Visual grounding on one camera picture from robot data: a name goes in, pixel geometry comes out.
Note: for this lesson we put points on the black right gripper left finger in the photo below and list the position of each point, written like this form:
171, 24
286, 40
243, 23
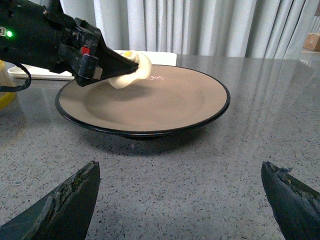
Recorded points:
65, 213

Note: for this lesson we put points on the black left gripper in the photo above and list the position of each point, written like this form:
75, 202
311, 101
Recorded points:
76, 42

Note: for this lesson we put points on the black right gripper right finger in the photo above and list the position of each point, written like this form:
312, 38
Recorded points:
295, 205

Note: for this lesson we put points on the white steamed bun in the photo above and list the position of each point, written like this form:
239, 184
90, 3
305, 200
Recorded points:
143, 71

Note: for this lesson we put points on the beige plate with black rim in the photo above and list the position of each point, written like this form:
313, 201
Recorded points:
174, 99

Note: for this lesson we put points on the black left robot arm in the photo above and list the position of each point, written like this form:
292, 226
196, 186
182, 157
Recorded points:
44, 36

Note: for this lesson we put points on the cream white rectangular tray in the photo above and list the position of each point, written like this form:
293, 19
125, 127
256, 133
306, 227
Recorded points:
156, 58

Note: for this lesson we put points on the grey pleated curtain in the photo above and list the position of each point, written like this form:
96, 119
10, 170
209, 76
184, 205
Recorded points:
271, 29

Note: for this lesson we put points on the wooden steamer basket yellow rims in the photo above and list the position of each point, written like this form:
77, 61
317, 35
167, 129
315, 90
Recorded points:
5, 97

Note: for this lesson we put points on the brown cardboard box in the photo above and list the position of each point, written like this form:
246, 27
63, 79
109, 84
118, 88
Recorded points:
312, 42

